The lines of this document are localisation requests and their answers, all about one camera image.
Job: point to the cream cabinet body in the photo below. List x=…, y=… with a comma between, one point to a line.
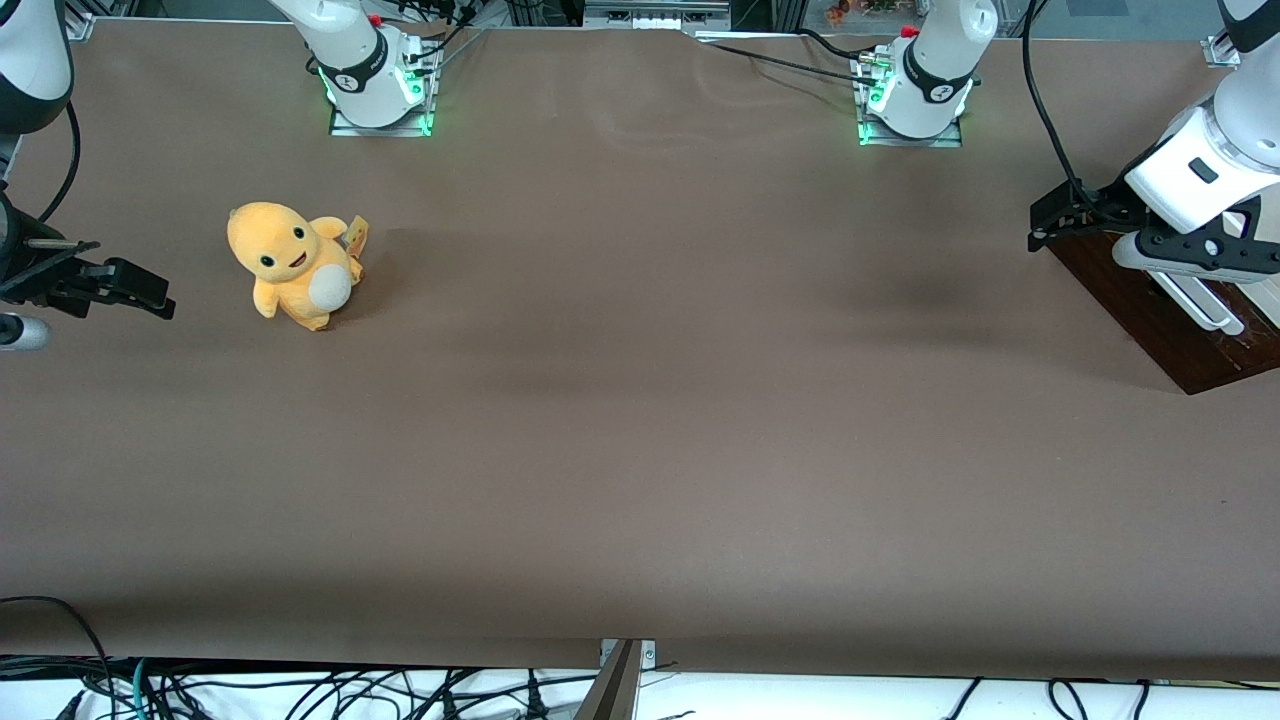
x=1270, y=305

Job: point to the small metal bracket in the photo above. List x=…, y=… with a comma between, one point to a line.
x=648, y=652

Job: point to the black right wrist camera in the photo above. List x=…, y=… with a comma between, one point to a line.
x=125, y=285

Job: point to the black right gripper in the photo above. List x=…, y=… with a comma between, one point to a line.
x=28, y=267

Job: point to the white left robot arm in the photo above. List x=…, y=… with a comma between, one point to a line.
x=940, y=60

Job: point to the metal corner bracket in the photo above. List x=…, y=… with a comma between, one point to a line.
x=80, y=26
x=1222, y=52

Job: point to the brown wedge post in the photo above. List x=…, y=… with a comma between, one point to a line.
x=610, y=695

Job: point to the yellow plush toy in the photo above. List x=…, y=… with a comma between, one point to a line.
x=290, y=265

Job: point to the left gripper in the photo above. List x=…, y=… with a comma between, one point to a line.
x=1104, y=201

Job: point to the grey background equipment rack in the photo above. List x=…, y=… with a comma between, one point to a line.
x=655, y=14

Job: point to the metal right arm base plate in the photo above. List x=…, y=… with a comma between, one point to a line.
x=380, y=130

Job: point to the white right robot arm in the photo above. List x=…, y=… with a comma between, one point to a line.
x=30, y=60

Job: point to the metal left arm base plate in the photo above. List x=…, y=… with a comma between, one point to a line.
x=910, y=141

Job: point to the yellow paper tag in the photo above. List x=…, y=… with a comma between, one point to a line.
x=357, y=233

